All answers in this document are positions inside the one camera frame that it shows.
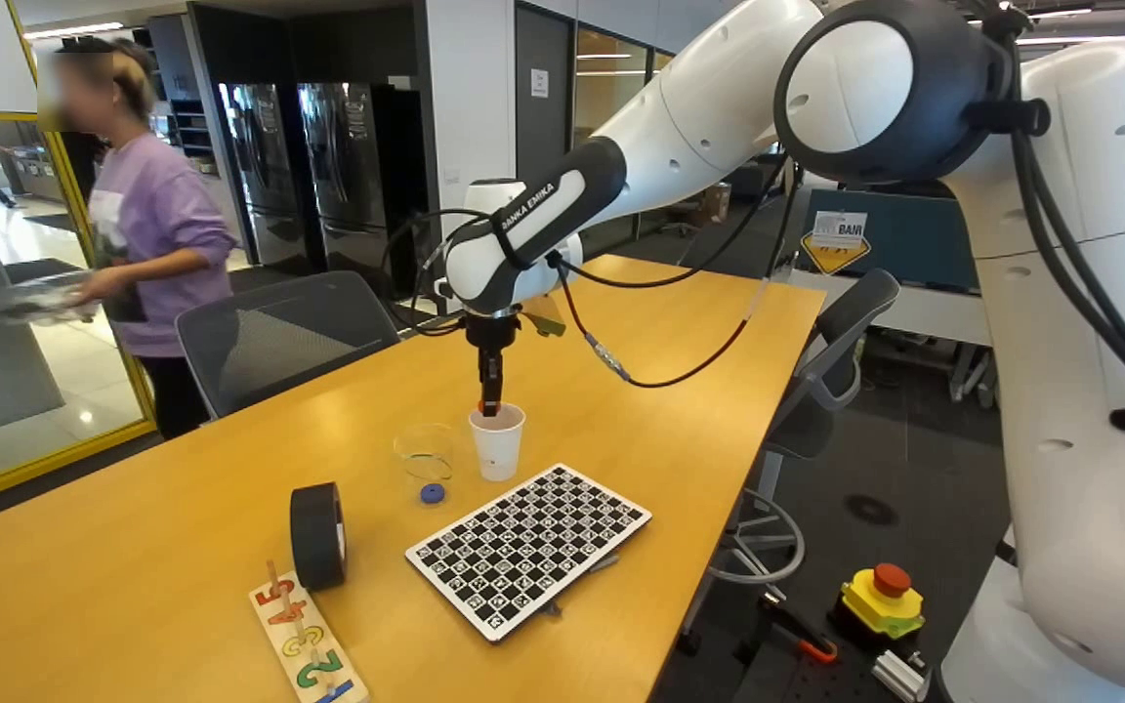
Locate yellow red emergency stop button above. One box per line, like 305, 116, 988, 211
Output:
840, 561, 927, 640

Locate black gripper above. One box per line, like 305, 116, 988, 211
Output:
466, 315, 521, 419

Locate checkerboard calibration board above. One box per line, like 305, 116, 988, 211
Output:
405, 463, 654, 643

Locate black orange handled tool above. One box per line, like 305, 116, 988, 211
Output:
759, 584, 840, 668

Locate clear plastic cup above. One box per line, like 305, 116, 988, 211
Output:
393, 428, 453, 508

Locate black tape roll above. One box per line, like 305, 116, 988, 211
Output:
290, 483, 342, 590

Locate grey office chair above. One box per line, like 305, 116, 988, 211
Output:
176, 271, 400, 419
709, 271, 900, 584

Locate person in purple sweater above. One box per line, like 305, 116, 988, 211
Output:
73, 42, 236, 437

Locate white paper cup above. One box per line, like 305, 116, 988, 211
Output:
469, 405, 527, 482

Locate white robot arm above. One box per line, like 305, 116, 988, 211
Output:
446, 0, 1125, 703

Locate wooden number puzzle strip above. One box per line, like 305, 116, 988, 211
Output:
250, 571, 370, 703

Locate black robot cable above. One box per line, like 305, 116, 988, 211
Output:
419, 152, 799, 396

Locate wrist camera on wooden mount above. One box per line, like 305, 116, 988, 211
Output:
521, 297, 565, 336

